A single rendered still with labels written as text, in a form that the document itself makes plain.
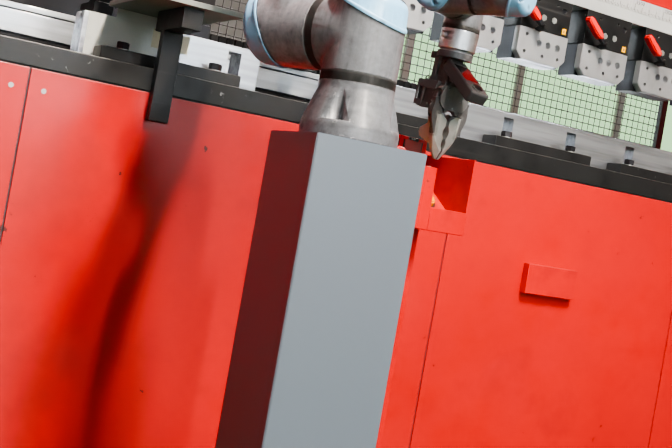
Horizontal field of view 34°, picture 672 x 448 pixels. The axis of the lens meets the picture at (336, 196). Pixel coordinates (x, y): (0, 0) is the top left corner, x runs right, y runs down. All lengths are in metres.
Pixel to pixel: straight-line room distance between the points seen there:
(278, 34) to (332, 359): 0.50
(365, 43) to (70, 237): 0.78
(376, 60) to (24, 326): 0.89
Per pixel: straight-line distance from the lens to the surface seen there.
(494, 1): 2.05
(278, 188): 1.65
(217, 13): 2.11
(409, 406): 2.54
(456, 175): 2.22
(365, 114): 1.61
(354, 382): 1.63
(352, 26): 1.64
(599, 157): 2.93
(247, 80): 2.39
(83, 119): 2.14
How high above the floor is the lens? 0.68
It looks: level
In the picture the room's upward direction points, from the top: 10 degrees clockwise
